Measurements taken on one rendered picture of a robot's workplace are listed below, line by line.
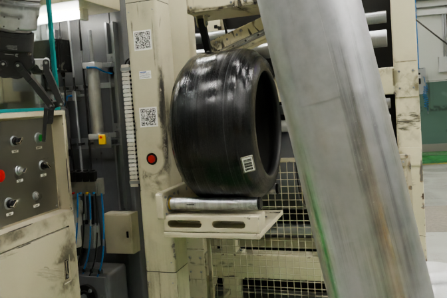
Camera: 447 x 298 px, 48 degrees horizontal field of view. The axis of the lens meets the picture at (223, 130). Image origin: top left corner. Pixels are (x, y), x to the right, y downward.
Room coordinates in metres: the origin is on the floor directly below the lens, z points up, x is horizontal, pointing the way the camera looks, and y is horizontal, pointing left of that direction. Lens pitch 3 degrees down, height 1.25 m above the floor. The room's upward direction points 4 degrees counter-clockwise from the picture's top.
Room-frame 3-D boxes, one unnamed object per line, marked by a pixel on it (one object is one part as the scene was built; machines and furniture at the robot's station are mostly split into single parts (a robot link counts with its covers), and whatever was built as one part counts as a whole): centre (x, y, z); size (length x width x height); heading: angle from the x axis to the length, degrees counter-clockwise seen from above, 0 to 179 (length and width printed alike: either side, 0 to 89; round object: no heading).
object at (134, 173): (1.98, 0.35, 1.19); 0.05 x 0.04 x 0.48; 161
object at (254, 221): (1.78, 0.06, 0.83); 0.36 x 0.09 x 0.06; 71
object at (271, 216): (1.91, 0.01, 0.80); 0.37 x 0.36 x 0.02; 161
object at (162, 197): (1.97, 0.18, 0.90); 0.40 x 0.03 x 0.10; 161
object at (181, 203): (1.78, 0.05, 0.90); 0.35 x 0.05 x 0.05; 71
